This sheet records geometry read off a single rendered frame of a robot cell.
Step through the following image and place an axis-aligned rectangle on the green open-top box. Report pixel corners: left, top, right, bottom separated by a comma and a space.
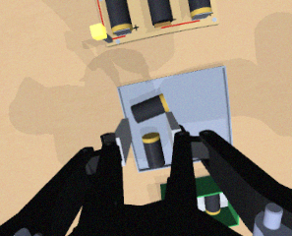
160, 175, 239, 227

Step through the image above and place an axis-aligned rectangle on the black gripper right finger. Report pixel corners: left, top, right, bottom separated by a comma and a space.
157, 111, 292, 236

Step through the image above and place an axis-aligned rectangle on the light blue tray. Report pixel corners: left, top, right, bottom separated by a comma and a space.
117, 66, 233, 173

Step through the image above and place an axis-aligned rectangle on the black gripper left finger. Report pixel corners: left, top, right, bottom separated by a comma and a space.
0, 118, 133, 236

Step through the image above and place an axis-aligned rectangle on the black battery with gold end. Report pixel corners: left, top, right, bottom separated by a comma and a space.
204, 194, 221, 215
147, 0, 173, 26
188, 0, 212, 19
105, 0, 133, 34
131, 93, 170, 124
142, 132, 165, 169

